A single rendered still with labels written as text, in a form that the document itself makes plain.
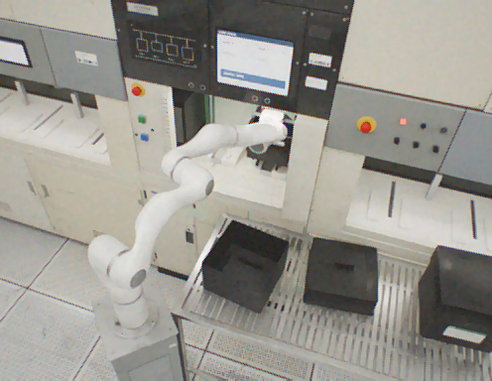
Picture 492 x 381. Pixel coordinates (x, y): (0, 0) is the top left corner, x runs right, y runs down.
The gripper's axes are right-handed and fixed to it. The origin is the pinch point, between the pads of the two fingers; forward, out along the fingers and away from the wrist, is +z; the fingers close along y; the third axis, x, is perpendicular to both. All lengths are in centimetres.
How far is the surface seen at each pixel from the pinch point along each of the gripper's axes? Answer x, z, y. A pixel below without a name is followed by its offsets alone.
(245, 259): -42, -59, 6
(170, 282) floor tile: -122, -34, -49
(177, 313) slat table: -46, -91, -12
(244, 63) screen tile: 35.2, -30.2, -7.8
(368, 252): -35, -41, 57
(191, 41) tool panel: 40, -30, -29
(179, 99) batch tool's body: -4.7, -4.1, -48.9
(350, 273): -35, -55, 51
